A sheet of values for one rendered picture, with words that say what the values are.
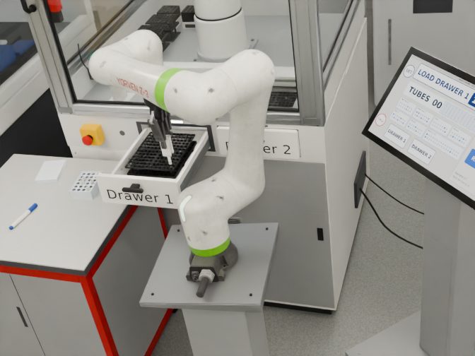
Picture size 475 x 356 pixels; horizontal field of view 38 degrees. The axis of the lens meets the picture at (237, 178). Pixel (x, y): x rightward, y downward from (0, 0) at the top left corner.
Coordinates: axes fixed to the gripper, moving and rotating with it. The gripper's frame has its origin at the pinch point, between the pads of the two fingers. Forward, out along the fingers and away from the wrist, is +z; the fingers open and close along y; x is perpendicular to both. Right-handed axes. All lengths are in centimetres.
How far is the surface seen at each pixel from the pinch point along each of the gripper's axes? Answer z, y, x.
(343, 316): 99, -25, 49
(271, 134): 7.9, -21.2, 28.8
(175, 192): 10.4, 10.8, 5.3
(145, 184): 7.9, 10.8, -4.6
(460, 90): -17, -12, 90
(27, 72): 5, -55, -88
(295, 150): 14.0, -21.1, 36.7
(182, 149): 9.5, -11.6, -0.5
